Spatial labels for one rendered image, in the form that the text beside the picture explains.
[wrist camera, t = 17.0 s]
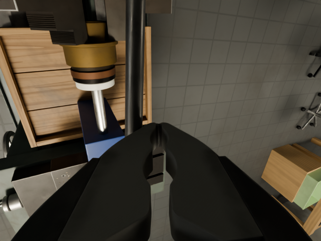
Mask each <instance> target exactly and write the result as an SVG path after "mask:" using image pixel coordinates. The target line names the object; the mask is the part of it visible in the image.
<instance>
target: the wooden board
mask: <svg viewBox="0 0 321 241"><path fill-rule="evenodd" d="M116 53H117V62H116V63H115V64H114V65H115V68H116V77H115V78H114V81H115V84H114V86H112V87H110V88H107V89H103V90H102V91H103V97H104V98H106V99H107V101H108V103H109V105H110V107H111V109H112V111H113V113H114V115H115V117H116V119H117V121H118V123H119V125H120V126H121V128H122V129H124V128H125V59H126V41H118V44H117V45H116ZM0 68H1V70H2V73H3V76H4V78H5V81H6V83H7V86H8V89H9V91H10V94H11V97H12V99H13V102H14V105H15V107H16V110H17V112H18V115H19V117H20V120H21V123H22V125H23V128H24V130H25V133H26V136H27V138H28V141H29V143H30V146H31V148H33V147H37V146H42V145H47V144H52V143H56V142H62V141H67V140H72V139H77V138H81V137H83V132H82V126H81V121H80V115H79V110H78V104H77V102H78V101H83V100H90V99H93V98H92V92H91V91H88V90H81V89H78V88H77V87H76V84H75V81H73V77H72V76H71V71H70V68H71V66H68V65H67V64H66V60H65V56H64V51H63V47H62V46H60V45H58V44H53V43H52V40H51V37H50V32H49V31H39V30H31V29H30V27H0ZM149 123H151V27H150V26H145V48H144V85H143V122H142V125H144V124H149Z"/></svg>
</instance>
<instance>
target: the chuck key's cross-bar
mask: <svg viewBox="0 0 321 241"><path fill-rule="evenodd" d="M145 10H146V0H126V59H125V137H126V136H128V135H130V134H132V133H133V132H135V131H137V130H138V129H140V128H142V122H143V85H144V48H145Z"/></svg>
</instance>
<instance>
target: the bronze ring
mask: <svg viewBox="0 0 321 241"><path fill-rule="evenodd" d="M85 23H86V31H87V36H88V43H86V44H81V45H61V44H59V45H60V46H62V47H63V51H64V56H65V60H66V64H67V65H68V66H71V68H70V71H71V76H72V77H73V81H75V82H77V83H80V84H100V83H105V82H108V81H111V80H113V79H114V78H115V77H116V68H115V65H114V64H115V63H116V62H117V53H116V45H117V44H118V41H109V39H108V33H107V22H106V21H93V20H85Z"/></svg>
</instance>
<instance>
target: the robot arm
mask: <svg viewBox="0 0 321 241"><path fill-rule="evenodd" d="M158 146H159V147H162V149H163V150H164V151H165V152H166V171H167V172H168V173H169V174H170V176H171V177H172V179H173V181H172V182H171V184H170V199H169V218H170V227H171V236H172V238H173V239H174V241H313V240H312V239H311V238H310V236H309V235H308V234H307V233H306V231H305V230H304V229H303V228H302V226H301V225H300V224H299V223H298V222H297V221H296V220H295V219H294V218H293V216H292V215H291V214H290V213H289V212H288V211H287V210H286V209H285V208H284V207H283V206H282V205H281V204H280V203H279V202H278V201H277V200H275V199H274V198H273V197H272V196H271V195H270V194H269V193H268V192H267V191H266V190H264V189H263V188H262V187H261V186H260V185H259V184H257V183H256V182H255V181H254V180H253V179H252V178H250V177H249V176H248V175H247V174H246V173H245V172H243V171H242V170H241V169H240V168H239V167H238V166H236V165H235V164H234V163H233V162H232V161H231V160H229V159H228V158H227V157H226V156H219V155H217V154H216V153H215V152H214V151H213V150H212V149H211V148H209V147H208V146H207V145H205V144H204V143H203V142H201V141H200V140H198V139H196V138H194V137H193V136H191V135H189V134H187V133H185V132H184V131H182V130H180V129H178V128H176V127H174V126H172V125H171V124H169V123H166V122H162V123H155V122H152V123H149V124H147V125H145V126H144V127H142V128H140V129H138V130H137V131H135V132H133V133H132V134H130V135H128V136H126V137H125V138H123V139H121V140H120V141H118V142H117V143H116V144H114V145H113V146H111V147H110V148H109V149H108V150H106V151H105V152H104V153H103V154H102V155H101V156H100V157H99V158H92V159H91V160H90V161H89V162H88V163H86V164H85V165H84V166H83V167H82V168H81V169H80V170H79V171H78V172H77V173H76V174H74V175H73V176H72V177H71V178H70V179H69V180H68V181H67V182H66V183H65V184H64V185H62V186H61V187H60V188H59V189H58V190H57V191H56V192H55V193H54V194H53V195H51V196H50V197H49V198H48V199H47V200H46V201H45V202H44V203H43V204H42V205H41V206H40V207H39V208H38V209H37V210H36V211H35V212H34V213H33V214H32V215H31V216H30V217H29V219H28V220H27V221H26V222H25V223H24V224H23V226H22V227H21V228H20V229H19V231H18V232H17V233H16V234H15V236H14V237H13V238H12V240H11V241H148V239H149V237H150V228H151V188H150V184H149V183H148V181H147V180H146V179H147V178H148V176H149V175H150V173H151V172H152V171H153V155H152V152H153V151H154V150H155V149H156V147H158Z"/></svg>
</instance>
